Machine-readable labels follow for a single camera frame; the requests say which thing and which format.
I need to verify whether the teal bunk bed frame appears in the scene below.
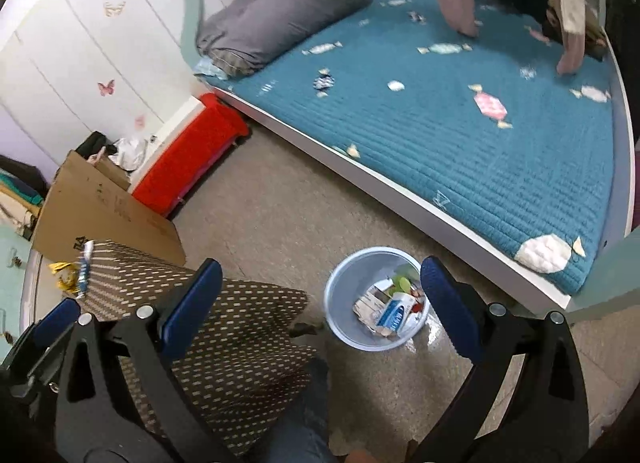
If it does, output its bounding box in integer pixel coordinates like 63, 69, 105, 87
165, 0, 640, 325

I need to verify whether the black hanging jacket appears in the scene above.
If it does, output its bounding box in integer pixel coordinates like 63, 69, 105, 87
0, 153, 50, 190

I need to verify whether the green wrapper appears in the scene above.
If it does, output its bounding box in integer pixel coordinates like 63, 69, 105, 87
390, 268, 419, 297

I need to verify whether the black bag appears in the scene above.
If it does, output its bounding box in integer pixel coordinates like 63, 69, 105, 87
75, 130, 119, 162

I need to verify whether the blue and white wrapper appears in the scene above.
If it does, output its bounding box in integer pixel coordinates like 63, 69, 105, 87
77, 240, 96, 297

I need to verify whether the teal drawer cabinet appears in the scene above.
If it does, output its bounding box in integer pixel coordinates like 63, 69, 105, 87
0, 223, 51, 360

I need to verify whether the brown cardboard box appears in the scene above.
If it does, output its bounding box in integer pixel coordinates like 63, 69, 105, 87
31, 150, 187, 269

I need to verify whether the printed paper packaging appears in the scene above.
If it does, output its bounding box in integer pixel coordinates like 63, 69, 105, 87
354, 283, 396, 330

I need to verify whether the yellow wrapper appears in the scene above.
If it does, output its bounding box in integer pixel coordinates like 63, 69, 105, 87
48, 260, 86, 299

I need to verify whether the brown polka dot tablecloth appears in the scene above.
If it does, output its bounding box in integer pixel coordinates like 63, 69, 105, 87
75, 240, 326, 460

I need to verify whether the teal candy print bed mat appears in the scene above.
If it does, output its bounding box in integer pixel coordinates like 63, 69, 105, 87
210, 0, 616, 295

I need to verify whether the magenta cloth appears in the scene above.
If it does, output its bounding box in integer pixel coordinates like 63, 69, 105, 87
631, 148, 640, 231

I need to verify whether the light blue plastic bin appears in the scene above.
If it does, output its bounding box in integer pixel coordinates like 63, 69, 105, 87
324, 247, 432, 350

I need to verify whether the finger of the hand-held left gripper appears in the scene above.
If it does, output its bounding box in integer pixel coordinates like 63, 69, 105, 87
10, 297, 82, 370
0, 360, 58, 399

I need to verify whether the red bench with white top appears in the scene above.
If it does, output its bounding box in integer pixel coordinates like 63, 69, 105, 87
129, 93, 250, 218

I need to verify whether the grey quilt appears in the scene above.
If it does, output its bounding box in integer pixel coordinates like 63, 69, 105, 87
196, 0, 374, 77

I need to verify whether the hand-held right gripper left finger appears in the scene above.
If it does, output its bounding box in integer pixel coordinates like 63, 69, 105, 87
55, 259, 236, 463

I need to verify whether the white and blue carton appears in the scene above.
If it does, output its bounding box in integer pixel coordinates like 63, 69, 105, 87
374, 291, 415, 337

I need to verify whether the person's leg in jeans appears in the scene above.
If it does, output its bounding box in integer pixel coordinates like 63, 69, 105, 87
260, 358, 352, 463

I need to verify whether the white plastic bag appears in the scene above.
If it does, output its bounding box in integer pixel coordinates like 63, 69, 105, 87
109, 137, 149, 172

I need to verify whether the plaid pillow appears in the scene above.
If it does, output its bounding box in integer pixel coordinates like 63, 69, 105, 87
194, 56, 232, 80

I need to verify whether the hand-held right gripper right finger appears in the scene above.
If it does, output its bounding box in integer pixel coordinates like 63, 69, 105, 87
415, 257, 592, 463

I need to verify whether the green hanging jacket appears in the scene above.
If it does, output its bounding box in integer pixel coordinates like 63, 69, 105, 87
0, 168, 44, 207

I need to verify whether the white wardrobe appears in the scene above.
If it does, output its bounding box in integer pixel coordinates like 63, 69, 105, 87
0, 0, 273, 164

